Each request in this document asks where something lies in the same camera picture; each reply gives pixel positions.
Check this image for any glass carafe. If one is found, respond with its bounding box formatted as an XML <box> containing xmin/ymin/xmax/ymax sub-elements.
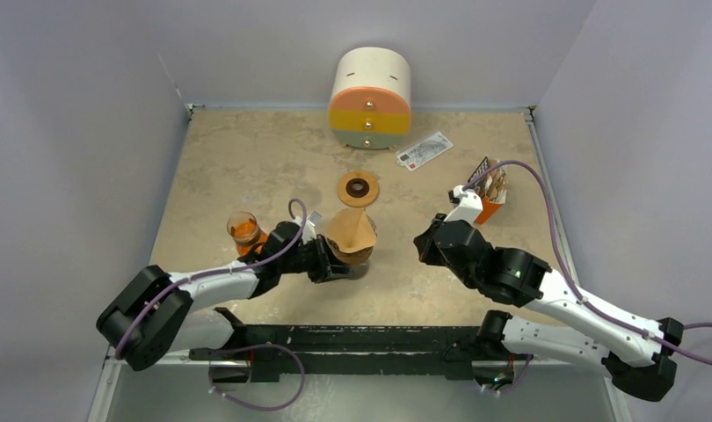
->
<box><xmin>349</xmin><ymin>262</ymin><xmax>370</xmax><ymax>280</ymax></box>

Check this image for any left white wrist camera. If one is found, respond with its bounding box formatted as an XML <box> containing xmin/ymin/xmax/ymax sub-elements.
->
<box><xmin>302</xmin><ymin>211</ymin><xmax>322</xmax><ymax>244</ymax></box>

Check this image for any round three-drawer storage box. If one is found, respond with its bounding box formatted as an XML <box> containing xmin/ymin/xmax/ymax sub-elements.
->
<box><xmin>328</xmin><ymin>47</ymin><xmax>411</xmax><ymax>150</ymax></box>

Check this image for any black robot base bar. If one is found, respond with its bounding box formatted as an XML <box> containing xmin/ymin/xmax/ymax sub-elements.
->
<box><xmin>190</xmin><ymin>324</ymin><xmax>534</xmax><ymax>384</ymax></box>

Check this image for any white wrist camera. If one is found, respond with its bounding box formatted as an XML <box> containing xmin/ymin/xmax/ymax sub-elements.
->
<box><xmin>302</xmin><ymin>211</ymin><xmax>322</xmax><ymax>244</ymax></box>
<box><xmin>445</xmin><ymin>185</ymin><xmax>483</xmax><ymax>224</ymax></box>

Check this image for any orange coffee filter box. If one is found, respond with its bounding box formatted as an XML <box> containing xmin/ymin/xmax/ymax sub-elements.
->
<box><xmin>468</xmin><ymin>156</ymin><xmax>508</xmax><ymax>224</ymax></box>

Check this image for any brown paper coffee filter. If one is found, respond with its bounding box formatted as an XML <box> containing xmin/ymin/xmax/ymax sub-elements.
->
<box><xmin>325</xmin><ymin>208</ymin><xmax>377</xmax><ymax>254</ymax></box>

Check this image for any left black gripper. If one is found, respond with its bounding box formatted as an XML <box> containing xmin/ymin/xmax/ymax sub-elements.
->
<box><xmin>278</xmin><ymin>233</ymin><xmax>352</xmax><ymax>283</ymax></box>

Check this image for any base right purple cable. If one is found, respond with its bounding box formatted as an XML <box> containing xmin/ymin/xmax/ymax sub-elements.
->
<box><xmin>479</xmin><ymin>353</ymin><xmax>538</xmax><ymax>397</ymax></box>

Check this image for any base left purple cable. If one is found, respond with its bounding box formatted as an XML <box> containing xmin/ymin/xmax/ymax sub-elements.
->
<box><xmin>207</xmin><ymin>345</ymin><xmax>307</xmax><ymax>413</ymax></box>

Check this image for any light wooden ring coaster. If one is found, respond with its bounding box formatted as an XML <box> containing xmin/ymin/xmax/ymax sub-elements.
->
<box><xmin>337</xmin><ymin>171</ymin><xmax>380</xmax><ymax>208</ymax></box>

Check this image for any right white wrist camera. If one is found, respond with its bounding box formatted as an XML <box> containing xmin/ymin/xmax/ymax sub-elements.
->
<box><xmin>445</xmin><ymin>185</ymin><xmax>483</xmax><ymax>224</ymax></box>

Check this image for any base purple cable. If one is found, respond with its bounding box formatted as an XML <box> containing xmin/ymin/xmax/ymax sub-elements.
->
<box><xmin>479</xmin><ymin>353</ymin><xmax>538</xmax><ymax>397</ymax></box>
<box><xmin>207</xmin><ymin>345</ymin><xmax>307</xmax><ymax>413</ymax></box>

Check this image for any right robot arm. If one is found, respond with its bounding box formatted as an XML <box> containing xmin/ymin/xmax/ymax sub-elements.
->
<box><xmin>413</xmin><ymin>214</ymin><xmax>684</xmax><ymax>402</ymax></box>

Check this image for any clear glass dripper cone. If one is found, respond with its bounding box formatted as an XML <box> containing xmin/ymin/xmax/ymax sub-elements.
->
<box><xmin>325</xmin><ymin>208</ymin><xmax>377</xmax><ymax>264</ymax></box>

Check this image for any white printed packet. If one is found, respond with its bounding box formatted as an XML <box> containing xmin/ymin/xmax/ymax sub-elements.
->
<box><xmin>396</xmin><ymin>131</ymin><xmax>454</xmax><ymax>171</ymax></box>

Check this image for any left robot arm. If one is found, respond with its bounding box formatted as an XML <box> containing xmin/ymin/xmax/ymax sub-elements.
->
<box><xmin>96</xmin><ymin>221</ymin><xmax>353</xmax><ymax>371</ymax></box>

